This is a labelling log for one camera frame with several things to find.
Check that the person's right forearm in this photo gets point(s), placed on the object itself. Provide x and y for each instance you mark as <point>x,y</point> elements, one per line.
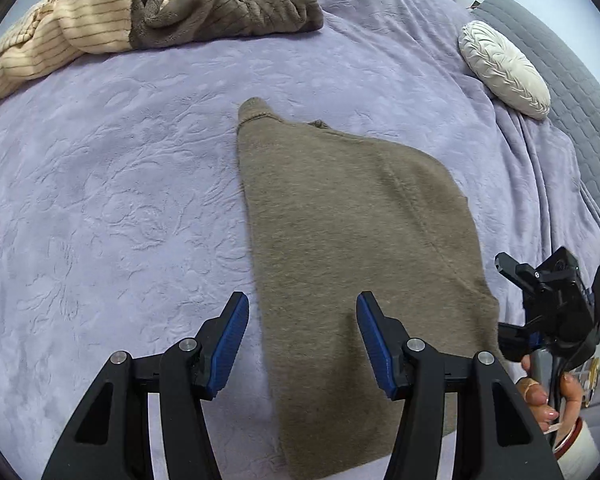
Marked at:
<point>580,452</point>

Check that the small colourful object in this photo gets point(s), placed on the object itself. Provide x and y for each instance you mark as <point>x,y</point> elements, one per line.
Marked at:
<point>594,372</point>

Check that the white round pleated pillow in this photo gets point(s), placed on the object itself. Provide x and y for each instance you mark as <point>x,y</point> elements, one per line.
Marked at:
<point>505,67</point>

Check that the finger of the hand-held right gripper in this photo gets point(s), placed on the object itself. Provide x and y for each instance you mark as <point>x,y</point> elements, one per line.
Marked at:
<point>515,270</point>
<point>515,340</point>

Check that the dark brown plush cloth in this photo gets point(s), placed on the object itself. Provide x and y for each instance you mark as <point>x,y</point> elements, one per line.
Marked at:
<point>230,10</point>

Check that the taupe knit sweater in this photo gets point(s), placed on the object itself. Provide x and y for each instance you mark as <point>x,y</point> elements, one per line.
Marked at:
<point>340,235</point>

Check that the grey quilted bedspread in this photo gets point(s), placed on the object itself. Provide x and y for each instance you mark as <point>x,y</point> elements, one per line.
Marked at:
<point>580,110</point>

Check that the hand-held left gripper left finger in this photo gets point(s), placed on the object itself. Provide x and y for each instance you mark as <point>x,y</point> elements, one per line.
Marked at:
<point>227,345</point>

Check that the purple embossed blanket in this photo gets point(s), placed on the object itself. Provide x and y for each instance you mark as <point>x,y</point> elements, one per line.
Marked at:
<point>105,185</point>

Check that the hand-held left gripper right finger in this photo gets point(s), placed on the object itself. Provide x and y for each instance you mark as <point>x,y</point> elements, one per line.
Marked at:
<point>375,345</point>

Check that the person's right hand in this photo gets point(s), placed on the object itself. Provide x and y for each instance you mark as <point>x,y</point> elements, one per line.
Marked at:
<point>537,400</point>

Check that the beige striped plush cloth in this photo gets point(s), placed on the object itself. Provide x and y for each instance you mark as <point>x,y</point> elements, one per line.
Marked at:
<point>80,15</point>

